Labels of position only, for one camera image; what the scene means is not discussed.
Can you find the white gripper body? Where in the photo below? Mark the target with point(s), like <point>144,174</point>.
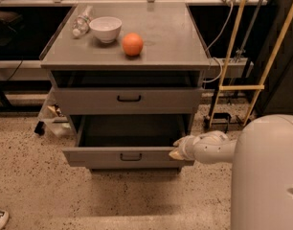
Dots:
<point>189,148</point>

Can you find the grey drawer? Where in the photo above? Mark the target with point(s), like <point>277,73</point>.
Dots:
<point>92,101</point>
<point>117,142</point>

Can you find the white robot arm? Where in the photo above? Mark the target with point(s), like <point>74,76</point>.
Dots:
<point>262,170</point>

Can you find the grey drawer cabinet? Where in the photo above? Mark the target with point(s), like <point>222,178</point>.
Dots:
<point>172,57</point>

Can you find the grey top drawer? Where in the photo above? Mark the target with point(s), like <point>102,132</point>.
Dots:
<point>92,101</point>

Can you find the orange fruit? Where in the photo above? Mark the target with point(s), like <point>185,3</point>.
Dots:
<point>132,44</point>

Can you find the clear plastic storage bin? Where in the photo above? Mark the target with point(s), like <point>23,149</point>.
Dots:
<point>52,117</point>

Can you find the white ceramic bowl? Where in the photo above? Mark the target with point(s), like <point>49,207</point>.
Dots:
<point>106,29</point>

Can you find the clear plastic water bottle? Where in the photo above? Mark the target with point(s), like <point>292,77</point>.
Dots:
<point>81,23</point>

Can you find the grey wall shelf rail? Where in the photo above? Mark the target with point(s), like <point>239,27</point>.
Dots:
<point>214,68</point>

